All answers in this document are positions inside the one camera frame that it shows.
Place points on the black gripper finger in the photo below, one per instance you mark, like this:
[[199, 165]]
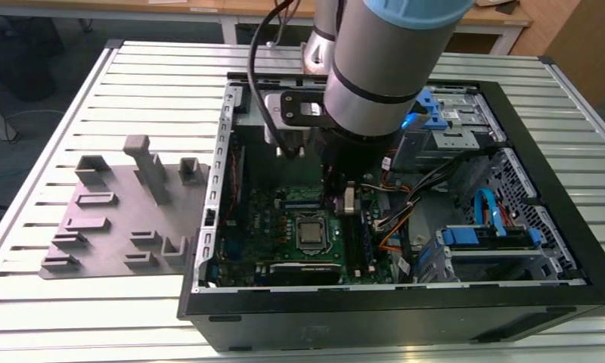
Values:
[[352, 198], [339, 196]]

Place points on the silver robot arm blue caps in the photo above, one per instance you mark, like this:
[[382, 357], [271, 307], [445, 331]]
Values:
[[383, 68]]

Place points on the silver CPU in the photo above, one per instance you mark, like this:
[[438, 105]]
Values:
[[312, 231]]

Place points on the green motherboard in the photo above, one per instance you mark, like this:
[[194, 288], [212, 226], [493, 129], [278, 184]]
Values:
[[278, 211]]

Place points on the CPU socket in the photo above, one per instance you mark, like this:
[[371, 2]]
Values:
[[310, 250]]

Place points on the silver disk bay cage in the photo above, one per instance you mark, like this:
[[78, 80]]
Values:
[[449, 145], [494, 261]]

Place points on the grey power supply unit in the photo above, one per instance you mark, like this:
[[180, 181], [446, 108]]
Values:
[[255, 151]]

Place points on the blue disk carrier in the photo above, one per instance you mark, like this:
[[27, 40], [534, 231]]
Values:
[[465, 236], [431, 104]]

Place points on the black graphics card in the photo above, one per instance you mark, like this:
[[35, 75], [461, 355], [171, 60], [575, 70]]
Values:
[[303, 274]]

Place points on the black PC case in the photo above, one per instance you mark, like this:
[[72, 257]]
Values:
[[332, 321]]

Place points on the thin metal rod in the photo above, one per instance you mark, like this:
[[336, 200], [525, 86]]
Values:
[[286, 26]]

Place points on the grey parts rack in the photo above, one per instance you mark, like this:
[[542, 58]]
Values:
[[126, 211]]

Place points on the wooden cabinet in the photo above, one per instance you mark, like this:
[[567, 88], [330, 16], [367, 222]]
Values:
[[586, 45]]

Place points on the black office chair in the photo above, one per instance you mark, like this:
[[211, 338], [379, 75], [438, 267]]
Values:
[[26, 56]]

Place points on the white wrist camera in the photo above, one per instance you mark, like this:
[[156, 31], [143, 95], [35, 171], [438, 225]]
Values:
[[274, 113]]

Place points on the wooden desk white frame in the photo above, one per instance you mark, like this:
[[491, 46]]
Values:
[[131, 5]]

